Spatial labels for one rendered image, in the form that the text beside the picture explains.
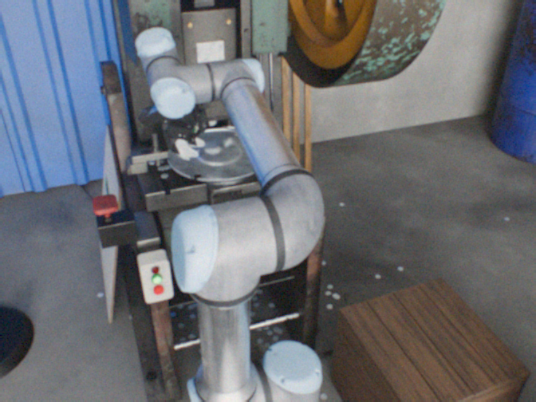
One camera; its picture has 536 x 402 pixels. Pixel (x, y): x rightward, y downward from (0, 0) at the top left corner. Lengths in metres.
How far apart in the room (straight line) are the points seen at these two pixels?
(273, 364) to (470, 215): 1.86
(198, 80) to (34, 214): 1.88
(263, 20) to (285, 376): 0.85
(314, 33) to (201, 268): 1.07
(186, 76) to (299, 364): 0.60
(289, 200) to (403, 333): 0.92
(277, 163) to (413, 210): 1.91
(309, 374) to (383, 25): 0.76
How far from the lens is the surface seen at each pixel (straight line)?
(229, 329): 0.87
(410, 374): 1.53
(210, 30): 1.42
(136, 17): 1.33
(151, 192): 1.51
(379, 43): 1.28
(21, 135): 2.79
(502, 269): 2.50
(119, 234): 1.43
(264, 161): 0.87
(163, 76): 1.03
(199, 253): 0.72
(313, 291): 1.73
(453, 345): 1.63
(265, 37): 1.42
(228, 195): 1.53
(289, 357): 1.10
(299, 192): 0.79
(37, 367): 2.09
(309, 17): 1.73
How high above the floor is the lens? 1.53
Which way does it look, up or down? 34 degrees down
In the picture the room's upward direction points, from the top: 1 degrees clockwise
